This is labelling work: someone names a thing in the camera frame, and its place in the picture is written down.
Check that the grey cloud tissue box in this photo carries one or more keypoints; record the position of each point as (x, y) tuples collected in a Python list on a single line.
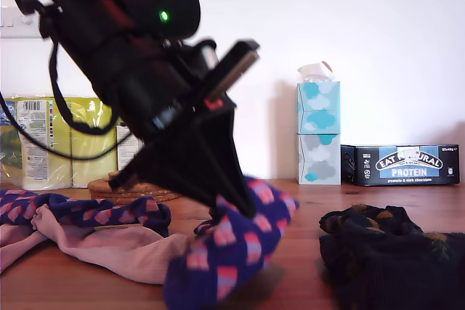
[(319, 161)]

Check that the yellow paper towel pack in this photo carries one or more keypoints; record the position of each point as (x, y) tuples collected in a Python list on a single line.
[(36, 150)]

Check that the plain pink ribbed sock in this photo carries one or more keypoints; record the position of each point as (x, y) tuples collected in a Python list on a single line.
[(109, 248), (14, 248)]

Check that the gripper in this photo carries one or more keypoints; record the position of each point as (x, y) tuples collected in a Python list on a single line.
[(145, 88)]

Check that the white wall switch plate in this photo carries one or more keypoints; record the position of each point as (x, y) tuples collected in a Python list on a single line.
[(11, 30)]

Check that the small white carton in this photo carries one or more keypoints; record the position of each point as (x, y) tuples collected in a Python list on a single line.
[(125, 154)]

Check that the blue cloud tissue box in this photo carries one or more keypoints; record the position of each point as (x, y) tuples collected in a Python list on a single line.
[(319, 106)]

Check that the purple sock with pink squares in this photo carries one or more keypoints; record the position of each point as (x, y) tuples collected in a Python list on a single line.
[(72, 212), (225, 252)]

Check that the black protein bar box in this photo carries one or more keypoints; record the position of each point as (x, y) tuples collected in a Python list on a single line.
[(399, 172)]

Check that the white tissue sheet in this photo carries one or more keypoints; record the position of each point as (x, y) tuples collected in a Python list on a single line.
[(312, 70)]

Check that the navy sock with brown dots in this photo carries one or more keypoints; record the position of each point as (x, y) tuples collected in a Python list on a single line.
[(363, 215), (381, 273)]

